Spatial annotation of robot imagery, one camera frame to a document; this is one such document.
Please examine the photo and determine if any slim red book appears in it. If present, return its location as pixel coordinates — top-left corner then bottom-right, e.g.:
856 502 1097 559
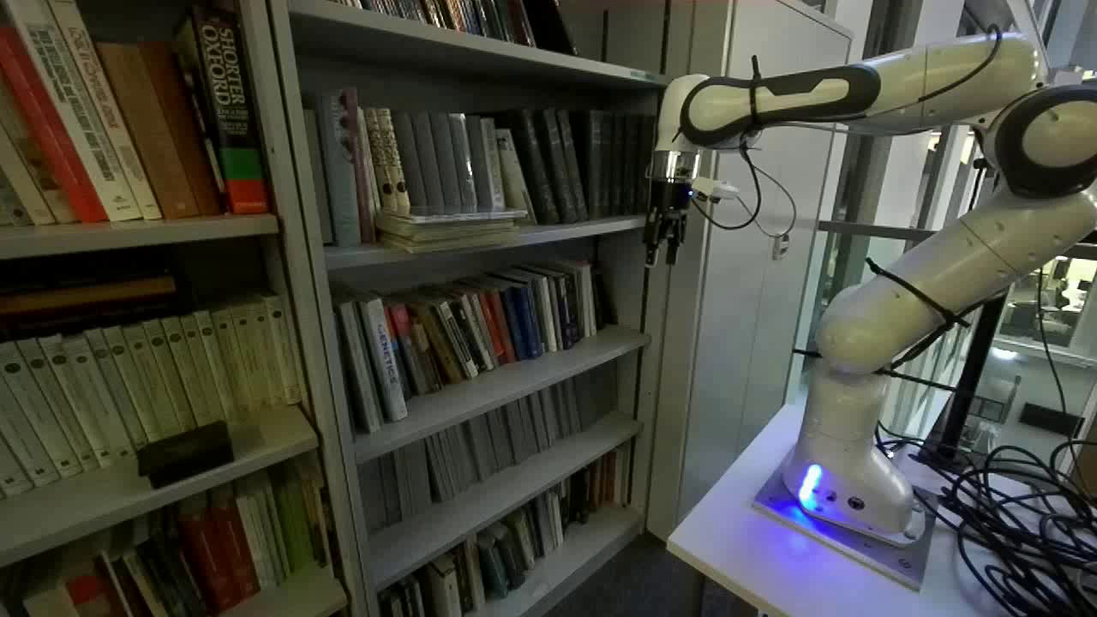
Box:
477 287 522 372

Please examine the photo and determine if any cream paperback book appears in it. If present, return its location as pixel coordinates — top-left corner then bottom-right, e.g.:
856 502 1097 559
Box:
81 322 152 455
0 340 61 492

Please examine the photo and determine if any dark red book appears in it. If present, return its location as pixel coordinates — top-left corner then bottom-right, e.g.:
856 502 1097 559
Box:
174 495 259 610

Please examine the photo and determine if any red hardcover book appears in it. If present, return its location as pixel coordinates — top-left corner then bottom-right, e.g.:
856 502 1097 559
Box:
0 20 112 231

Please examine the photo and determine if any pale grey paperback book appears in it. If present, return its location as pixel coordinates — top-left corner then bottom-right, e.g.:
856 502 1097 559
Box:
489 121 539 222

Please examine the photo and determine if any white book black lettering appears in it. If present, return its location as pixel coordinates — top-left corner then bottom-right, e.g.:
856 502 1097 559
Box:
4 0 165 222

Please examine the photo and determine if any brown hardcover book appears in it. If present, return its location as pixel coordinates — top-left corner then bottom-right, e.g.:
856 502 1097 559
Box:
96 39 224 219

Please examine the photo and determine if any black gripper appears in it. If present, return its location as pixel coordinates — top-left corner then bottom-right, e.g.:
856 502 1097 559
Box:
645 170 696 269

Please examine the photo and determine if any black cable bundle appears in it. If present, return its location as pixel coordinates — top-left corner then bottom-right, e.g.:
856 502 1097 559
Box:
870 421 1097 617

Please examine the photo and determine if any black book red green base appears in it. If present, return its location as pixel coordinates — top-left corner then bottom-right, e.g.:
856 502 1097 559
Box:
182 4 274 219

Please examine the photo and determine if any small black box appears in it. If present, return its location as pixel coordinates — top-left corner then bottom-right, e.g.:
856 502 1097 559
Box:
134 419 240 492

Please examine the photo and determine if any white book dark lettering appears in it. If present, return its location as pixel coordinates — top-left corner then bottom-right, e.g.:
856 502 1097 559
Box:
357 294 410 426

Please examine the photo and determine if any cream patterned spine book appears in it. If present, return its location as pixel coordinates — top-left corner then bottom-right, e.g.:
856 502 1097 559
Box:
360 103 418 234

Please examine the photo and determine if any flat-lying brown book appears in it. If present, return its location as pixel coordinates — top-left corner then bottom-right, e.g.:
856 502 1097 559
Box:
0 270 182 322

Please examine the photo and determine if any grey metal bookshelf unit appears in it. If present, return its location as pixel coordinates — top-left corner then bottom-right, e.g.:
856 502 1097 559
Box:
266 0 672 617
0 0 353 617

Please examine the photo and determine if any tall blue-grey book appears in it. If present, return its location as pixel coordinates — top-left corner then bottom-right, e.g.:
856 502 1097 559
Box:
315 89 368 249

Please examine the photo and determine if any light grey spine book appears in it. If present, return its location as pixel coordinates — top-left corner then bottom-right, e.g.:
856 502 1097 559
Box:
474 115 506 219

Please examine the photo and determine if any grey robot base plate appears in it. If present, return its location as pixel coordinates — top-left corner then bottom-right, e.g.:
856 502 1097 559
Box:
749 455 939 595

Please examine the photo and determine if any black metal stand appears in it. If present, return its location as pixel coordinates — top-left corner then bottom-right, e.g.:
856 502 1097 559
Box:
917 287 1013 468

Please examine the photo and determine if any slim blue book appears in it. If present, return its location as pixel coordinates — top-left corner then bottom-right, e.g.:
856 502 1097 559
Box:
501 284 542 359

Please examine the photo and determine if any slim grey book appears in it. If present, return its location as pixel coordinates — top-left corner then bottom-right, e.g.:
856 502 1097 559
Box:
333 300 386 438

